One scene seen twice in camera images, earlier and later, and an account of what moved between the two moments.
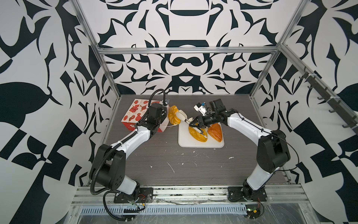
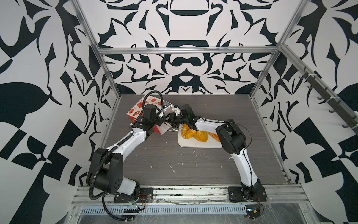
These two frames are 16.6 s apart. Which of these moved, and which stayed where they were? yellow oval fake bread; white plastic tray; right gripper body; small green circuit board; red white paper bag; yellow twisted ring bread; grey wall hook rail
Moved: yellow twisted ring bread; right gripper body; red white paper bag
Stayed: yellow oval fake bread; white plastic tray; small green circuit board; grey wall hook rail
